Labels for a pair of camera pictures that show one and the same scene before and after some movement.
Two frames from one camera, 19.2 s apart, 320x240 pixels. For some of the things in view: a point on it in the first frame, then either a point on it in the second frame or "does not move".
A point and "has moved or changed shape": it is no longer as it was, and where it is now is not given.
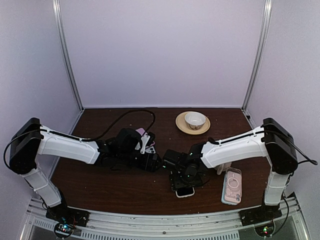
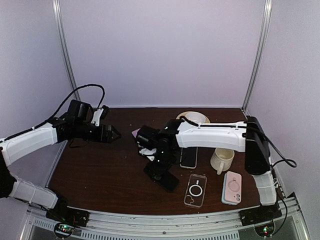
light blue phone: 222,199 does not move
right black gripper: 176,183 -> 173,159
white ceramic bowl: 195,120 does not move
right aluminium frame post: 268,7 does not move
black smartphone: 185,192 has moved or changed shape
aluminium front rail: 210,225 does not move
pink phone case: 233,187 does not move
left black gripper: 152,167 -> 110,129
